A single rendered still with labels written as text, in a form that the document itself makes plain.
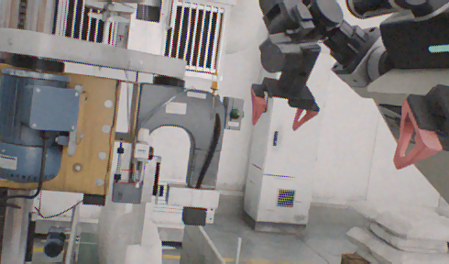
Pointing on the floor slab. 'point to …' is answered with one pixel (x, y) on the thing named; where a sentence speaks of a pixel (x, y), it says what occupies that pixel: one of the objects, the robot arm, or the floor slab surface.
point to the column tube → (18, 225)
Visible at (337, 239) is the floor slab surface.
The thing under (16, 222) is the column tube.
